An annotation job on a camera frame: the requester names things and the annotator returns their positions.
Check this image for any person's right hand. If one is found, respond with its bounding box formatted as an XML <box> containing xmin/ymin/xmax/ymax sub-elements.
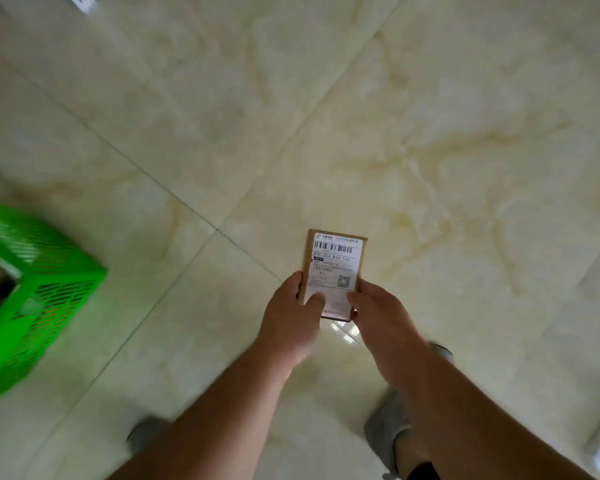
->
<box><xmin>346</xmin><ymin>281</ymin><xmax>430</xmax><ymax>390</ymax></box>

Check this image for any person's left hand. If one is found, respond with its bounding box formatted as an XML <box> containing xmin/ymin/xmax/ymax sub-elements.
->
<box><xmin>256</xmin><ymin>271</ymin><xmax>326</xmax><ymax>369</ymax></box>

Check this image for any small cardboard parcel white label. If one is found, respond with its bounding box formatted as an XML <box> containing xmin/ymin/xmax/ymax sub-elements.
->
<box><xmin>298</xmin><ymin>229</ymin><xmax>368</xmax><ymax>323</ymax></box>

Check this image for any person's right forearm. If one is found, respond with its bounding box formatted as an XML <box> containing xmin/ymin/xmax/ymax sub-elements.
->
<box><xmin>387</xmin><ymin>345</ymin><xmax>597</xmax><ymax>480</ymax></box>

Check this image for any person's left forearm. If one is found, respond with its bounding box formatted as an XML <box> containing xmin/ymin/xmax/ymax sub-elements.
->
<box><xmin>107</xmin><ymin>345</ymin><xmax>301</xmax><ymax>480</ymax></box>

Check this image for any grey shoe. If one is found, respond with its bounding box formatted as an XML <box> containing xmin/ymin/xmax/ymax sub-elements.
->
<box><xmin>126</xmin><ymin>417</ymin><xmax>173</xmax><ymax>456</ymax></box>
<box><xmin>364</xmin><ymin>343</ymin><xmax>454</xmax><ymax>479</ymax></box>

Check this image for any person's black trouser leg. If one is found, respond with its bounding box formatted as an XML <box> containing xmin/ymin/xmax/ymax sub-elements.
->
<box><xmin>405</xmin><ymin>461</ymin><xmax>441</xmax><ymax>480</ymax></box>

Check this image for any green plastic crate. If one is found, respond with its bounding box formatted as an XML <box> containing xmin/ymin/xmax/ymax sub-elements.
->
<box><xmin>0</xmin><ymin>199</ymin><xmax>108</xmax><ymax>409</ymax></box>

